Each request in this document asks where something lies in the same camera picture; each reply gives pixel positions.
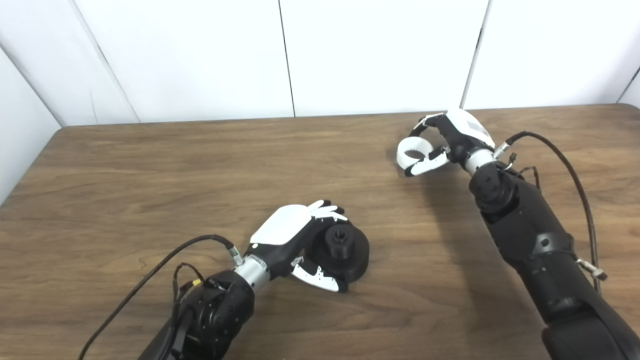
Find thin right arm wires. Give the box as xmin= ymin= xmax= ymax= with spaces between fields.
xmin=504 ymin=152 xmax=541 ymax=189

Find white ring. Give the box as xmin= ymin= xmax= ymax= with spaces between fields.
xmin=396 ymin=136 xmax=435 ymax=171

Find thin arm wires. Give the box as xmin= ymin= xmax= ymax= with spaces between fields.
xmin=504 ymin=152 xmax=541 ymax=189
xmin=172 ymin=262 xmax=227 ymax=307

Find round black part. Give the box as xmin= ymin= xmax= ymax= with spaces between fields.
xmin=304 ymin=223 xmax=371 ymax=286

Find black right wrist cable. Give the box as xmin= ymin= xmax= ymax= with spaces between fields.
xmin=493 ymin=130 xmax=609 ymax=294

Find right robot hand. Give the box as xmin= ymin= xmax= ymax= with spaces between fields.
xmin=403 ymin=108 xmax=496 ymax=178

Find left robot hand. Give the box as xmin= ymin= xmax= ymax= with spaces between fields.
xmin=244 ymin=199 xmax=350 ymax=294

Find thin left arm wires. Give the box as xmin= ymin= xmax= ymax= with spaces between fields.
xmin=172 ymin=262 xmax=227 ymax=307

